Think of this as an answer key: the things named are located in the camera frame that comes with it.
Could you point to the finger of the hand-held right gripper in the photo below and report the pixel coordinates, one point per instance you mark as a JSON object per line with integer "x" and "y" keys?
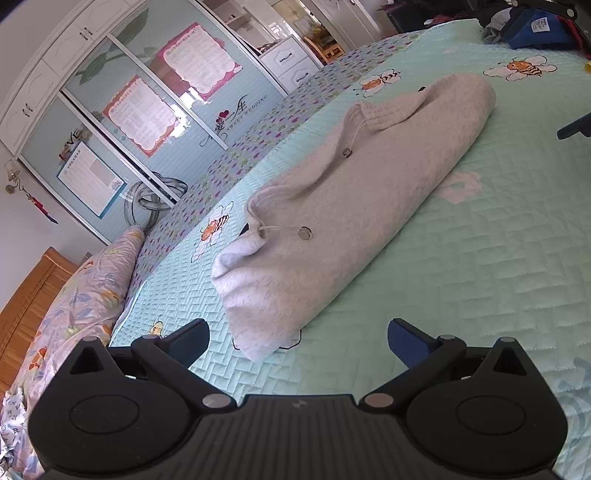
{"x": 575, "y": 129}

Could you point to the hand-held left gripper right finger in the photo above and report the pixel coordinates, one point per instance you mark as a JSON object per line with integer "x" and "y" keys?
{"x": 406, "y": 339}

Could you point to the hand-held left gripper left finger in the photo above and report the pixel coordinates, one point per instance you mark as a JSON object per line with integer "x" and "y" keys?
{"x": 191, "y": 339}

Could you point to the beige and maroon hoodie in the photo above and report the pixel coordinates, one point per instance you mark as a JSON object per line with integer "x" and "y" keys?
{"x": 346, "y": 207}

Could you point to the pile of dark clothes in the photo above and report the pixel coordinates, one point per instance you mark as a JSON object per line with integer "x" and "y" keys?
{"x": 496, "y": 27}

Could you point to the green bee-print quilt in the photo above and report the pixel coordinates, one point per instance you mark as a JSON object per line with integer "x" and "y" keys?
{"x": 461, "y": 254}

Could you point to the blue bag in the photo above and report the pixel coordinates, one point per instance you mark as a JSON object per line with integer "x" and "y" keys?
{"x": 535, "y": 25}

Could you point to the floral duvet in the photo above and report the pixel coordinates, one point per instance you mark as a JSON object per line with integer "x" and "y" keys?
{"x": 78, "y": 304}

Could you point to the wooden headboard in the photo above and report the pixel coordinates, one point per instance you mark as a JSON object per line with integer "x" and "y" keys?
{"x": 32, "y": 290}

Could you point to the blue-bordered poster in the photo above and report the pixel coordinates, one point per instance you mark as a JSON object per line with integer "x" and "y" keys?
{"x": 90, "y": 177}

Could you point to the red hanging ornament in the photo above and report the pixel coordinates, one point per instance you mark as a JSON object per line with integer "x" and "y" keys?
{"x": 39, "y": 205}

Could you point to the red-bordered poster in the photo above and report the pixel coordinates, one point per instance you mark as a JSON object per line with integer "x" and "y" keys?
{"x": 138, "y": 115}

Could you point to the wooden chair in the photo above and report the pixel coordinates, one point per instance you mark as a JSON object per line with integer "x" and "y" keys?
{"x": 325, "y": 48}

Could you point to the light blue sliding-door wardrobe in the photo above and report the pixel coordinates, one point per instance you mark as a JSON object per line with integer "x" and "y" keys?
{"x": 249, "y": 78}

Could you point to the pink-bordered poster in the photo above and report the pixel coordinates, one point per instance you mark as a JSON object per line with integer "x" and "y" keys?
{"x": 198, "y": 57}

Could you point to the white drawer cabinet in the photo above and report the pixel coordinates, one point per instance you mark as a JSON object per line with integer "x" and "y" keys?
{"x": 291, "y": 62}

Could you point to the brass wall lamp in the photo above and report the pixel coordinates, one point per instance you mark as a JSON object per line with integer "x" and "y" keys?
{"x": 13, "y": 175}

